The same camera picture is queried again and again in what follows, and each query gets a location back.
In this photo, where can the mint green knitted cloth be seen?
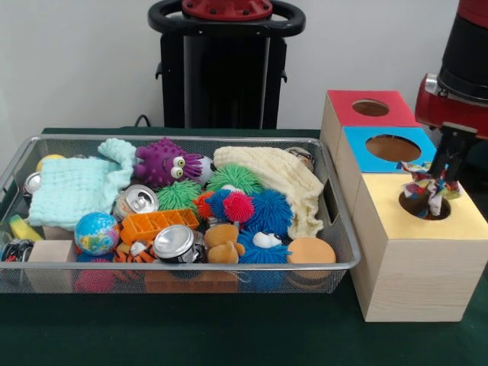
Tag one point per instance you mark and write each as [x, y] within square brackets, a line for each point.
[68, 190]

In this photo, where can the wooden three-hole box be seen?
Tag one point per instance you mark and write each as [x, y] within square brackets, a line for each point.
[415, 274]

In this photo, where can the orange foam disc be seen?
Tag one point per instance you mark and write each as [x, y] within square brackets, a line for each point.
[310, 251]

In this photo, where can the dark green tablecloth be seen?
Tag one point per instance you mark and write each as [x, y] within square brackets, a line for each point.
[190, 335]

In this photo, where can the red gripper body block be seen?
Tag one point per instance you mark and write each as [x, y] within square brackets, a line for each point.
[457, 114]

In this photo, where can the blue spiky toy with eyes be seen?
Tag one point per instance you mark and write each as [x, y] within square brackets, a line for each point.
[255, 253]

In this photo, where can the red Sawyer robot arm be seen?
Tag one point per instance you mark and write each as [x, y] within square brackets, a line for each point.
[469, 57]

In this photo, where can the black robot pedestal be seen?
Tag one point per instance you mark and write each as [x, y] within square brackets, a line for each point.
[228, 76]

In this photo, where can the shallow metal mesh bin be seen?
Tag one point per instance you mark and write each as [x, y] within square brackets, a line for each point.
[251, 284]

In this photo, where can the blue spiky ball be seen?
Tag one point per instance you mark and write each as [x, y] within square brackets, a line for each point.
[270, 209]

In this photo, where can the orange plastic tray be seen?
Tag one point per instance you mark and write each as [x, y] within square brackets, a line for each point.
[156, 223]

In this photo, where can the cream knitted cloth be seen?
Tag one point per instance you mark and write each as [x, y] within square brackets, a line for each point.
[282, 175]

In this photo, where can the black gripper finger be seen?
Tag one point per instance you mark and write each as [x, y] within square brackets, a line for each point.
[459, 160]
[440, 156]

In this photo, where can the globe print ball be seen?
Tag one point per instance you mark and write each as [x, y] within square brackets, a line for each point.
[96, 233]

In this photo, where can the purple spiky monster toy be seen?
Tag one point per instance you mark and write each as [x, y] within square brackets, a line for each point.
[160, 164]

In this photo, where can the silver-top soda can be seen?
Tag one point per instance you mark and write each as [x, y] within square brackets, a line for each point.
[175, 242]

